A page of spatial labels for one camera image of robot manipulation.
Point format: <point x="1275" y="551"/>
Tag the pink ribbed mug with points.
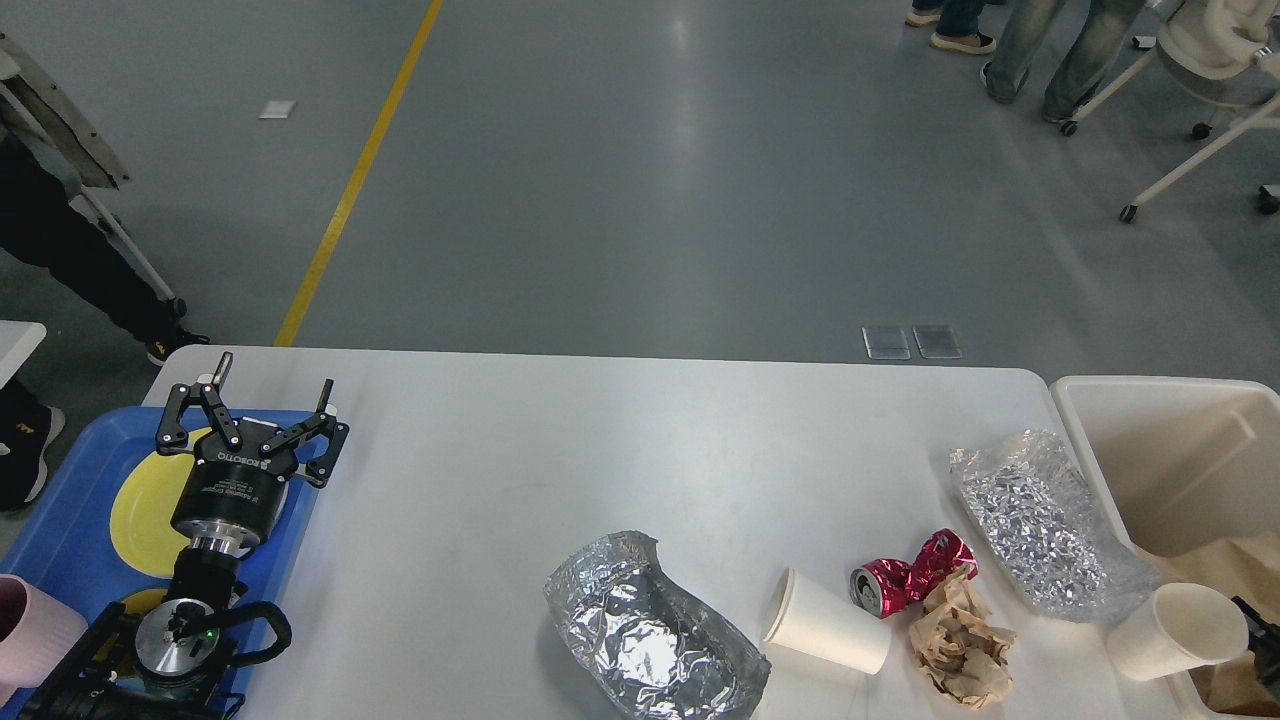
<point x="37" y="632"/>

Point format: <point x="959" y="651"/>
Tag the floor outlet plate right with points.
<point x="937" y="342"/>

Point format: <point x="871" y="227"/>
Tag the floor outlet plate left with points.
<point x="886" y="343"/>

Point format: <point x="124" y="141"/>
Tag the grey chair at left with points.
<point x="37" y="109"/>

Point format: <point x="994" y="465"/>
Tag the person in blue jeans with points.
<point x="1080" y="72"/>

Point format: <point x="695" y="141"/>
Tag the brown paper bag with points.
<point x="1243" y="567"/>

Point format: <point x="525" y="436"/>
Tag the teal green mug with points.
<point x="138" y="603"/>

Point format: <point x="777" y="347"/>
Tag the foil sheet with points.
<point x="1045" y="525"/>

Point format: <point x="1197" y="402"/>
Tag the yellow plate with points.
<point x="140" y="528"/>

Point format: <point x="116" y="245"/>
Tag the foil tray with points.
<point x="656" y="651"/>

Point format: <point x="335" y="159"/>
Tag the white paper cup in bin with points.
<point x="1181" y="626"/>

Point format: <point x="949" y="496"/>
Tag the crumpled brown paper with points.
<point x="963" y="655"/>

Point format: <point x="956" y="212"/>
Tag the beige plastic bin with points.
<point x="1185" y="461"/>

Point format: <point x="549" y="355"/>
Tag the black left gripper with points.
<point x="240" y="479"/>

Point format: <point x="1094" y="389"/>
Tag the floor outlet plate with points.
<point x="937" y="342"/>
<point x="886" y="343"/>

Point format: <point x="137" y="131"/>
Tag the crushed red can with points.
<point x="886" y="586"/>

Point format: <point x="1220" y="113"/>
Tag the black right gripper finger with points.
<point x="1263" y="642"/>

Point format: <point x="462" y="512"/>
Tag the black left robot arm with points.
<point x="170" y="662"/>

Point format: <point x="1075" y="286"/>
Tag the white side table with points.
<point x="17" y="342"/>

